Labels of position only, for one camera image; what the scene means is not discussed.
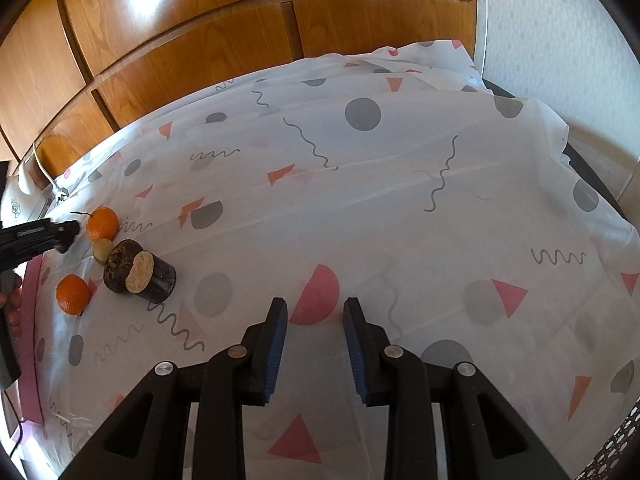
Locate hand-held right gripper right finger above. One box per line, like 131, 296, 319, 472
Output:
343, 296, 572, 480

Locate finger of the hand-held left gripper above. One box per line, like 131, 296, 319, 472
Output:
0, 217, 82, 273

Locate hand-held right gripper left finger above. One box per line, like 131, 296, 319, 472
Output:
59, 297, 289, 480

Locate pink shallow tray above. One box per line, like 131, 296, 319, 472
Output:
19, 255, 51, 426

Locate small yellow-green fruit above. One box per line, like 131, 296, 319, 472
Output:
92, 239, 115, 266

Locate round orange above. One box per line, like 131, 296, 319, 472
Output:
55, 274, 92, 317

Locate orange with long stem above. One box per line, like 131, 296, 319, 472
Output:
70, 206, 120, 241

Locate dark cut cylinder piece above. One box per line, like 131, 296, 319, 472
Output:
127, 251, 178, 305

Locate person's left hand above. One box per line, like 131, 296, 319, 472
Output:
0, 271, 25, 336

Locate white patterned tablecloth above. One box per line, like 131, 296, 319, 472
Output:
0, 39, 640, 480

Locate dark perforated panel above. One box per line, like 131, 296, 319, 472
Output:
575, 400, 640, 480

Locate white power cord with plug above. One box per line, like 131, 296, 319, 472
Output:
31, 142, 71, 201

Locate thin black cable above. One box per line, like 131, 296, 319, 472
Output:
7, 405, 31, 461

